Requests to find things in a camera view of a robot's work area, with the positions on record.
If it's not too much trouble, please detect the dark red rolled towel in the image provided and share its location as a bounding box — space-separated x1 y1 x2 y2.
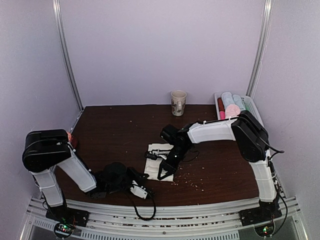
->
217 97 225 112

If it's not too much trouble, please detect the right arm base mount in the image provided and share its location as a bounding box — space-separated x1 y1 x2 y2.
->
239 207 282 238

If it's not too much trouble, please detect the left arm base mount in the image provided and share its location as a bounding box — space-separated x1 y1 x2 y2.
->
45 208 90 239

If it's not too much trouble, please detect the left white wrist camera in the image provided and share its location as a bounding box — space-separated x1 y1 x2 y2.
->
130 185 154 199

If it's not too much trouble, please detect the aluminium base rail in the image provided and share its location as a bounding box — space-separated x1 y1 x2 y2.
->
18 197 311 240

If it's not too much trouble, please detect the white plastic basket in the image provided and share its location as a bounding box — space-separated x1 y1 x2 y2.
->
214 92 264 126

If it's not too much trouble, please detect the green rolled towel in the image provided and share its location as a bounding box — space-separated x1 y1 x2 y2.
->
244 103 252 112

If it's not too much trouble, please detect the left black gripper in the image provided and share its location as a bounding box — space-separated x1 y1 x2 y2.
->
106 166 149 194

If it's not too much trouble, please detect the pink towel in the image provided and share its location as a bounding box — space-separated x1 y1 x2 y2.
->
225 104 241 119
219 111 226 120

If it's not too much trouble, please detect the left aluminium frame post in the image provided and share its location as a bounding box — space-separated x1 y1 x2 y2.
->
52 0 84 111

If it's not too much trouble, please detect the pink rolled towel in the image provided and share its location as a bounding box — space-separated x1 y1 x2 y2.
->
219 111 226 120

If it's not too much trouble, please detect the floral ceramic mug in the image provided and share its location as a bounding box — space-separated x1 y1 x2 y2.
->
171 90 187 117

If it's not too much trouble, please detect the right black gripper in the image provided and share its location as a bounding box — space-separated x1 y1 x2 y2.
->
158 145 190 181

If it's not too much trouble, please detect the cream towel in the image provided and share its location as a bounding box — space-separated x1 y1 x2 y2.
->
144 143 173 181

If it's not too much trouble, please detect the red white patterned bowl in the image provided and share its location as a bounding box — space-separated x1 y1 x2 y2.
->
66 131 73 142

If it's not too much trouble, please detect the right aluminium frame post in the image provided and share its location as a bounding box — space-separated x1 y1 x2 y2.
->
246 0 274 99

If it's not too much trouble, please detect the aluminium frame post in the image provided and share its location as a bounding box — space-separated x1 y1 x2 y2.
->
52 0 84 111
246 0 274 99

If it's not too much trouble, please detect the light blue rolled towel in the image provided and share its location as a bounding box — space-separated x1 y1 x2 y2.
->
221 92 235 108

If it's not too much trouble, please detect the pale blue rolled towel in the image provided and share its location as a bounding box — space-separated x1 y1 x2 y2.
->
232 94 246 111

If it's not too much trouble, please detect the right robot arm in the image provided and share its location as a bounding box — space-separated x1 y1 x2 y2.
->
157 110 281 221

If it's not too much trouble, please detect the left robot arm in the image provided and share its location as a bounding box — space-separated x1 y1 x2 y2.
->
22 129 151 222

